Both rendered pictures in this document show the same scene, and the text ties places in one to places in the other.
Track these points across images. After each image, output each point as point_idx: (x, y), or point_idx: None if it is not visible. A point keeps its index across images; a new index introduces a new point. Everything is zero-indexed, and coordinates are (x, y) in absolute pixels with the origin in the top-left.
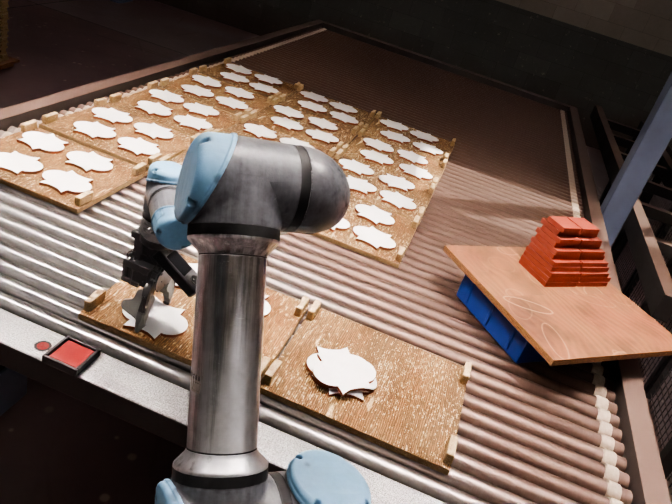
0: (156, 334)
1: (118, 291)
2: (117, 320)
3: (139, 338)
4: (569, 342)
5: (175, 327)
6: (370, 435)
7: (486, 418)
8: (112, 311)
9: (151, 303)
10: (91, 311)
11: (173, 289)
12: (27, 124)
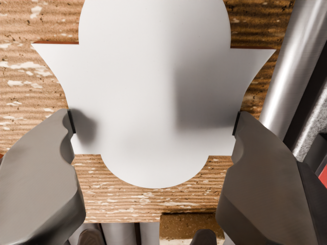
0: (248, 57)
1: (114, 210)
2: (214, 169)
3: (265, 94)
4: None
5: (167, 12)
6: None
7: None
8: (188, 189)
9: (254, 182)
10: (211, 211)
11: (14, 148)
12: None
